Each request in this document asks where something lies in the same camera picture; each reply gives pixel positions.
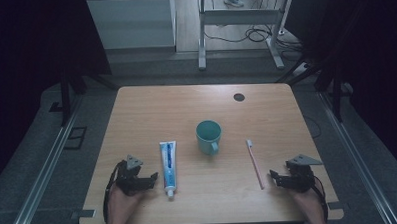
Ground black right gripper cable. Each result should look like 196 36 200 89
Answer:
310 175 329 222

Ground person's left hand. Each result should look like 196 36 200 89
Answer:
105 183 147 224

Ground grey tape strip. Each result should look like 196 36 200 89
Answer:
327 201 344 212
71 209 97 220

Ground person's right hand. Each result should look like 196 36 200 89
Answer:
290 184 326 222

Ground pink toothbrush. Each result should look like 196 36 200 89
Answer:
246 139 265 191

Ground black floor cables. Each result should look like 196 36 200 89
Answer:
203 22 306 65

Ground black metal stand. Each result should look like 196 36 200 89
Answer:
58 69 121 128
274 53 346 125

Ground white and blue toothpaste tube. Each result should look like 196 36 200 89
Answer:
158 140 179 199

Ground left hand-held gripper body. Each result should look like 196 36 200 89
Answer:
115 154 149 197

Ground white power strip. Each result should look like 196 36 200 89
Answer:
293 61 311 77

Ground teal cup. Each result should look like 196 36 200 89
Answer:
195 119 223 157

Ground metal floor rail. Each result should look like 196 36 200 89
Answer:
2 95 88 224
319 89 397 224

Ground white wall panel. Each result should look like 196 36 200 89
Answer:
86 0 178 51

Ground dark curtain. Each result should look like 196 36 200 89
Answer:
0 0 116 188
284 0 397 175

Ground white metal desk frame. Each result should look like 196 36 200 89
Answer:
196 0 296 73

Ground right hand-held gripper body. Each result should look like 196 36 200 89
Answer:
281 153 324 194

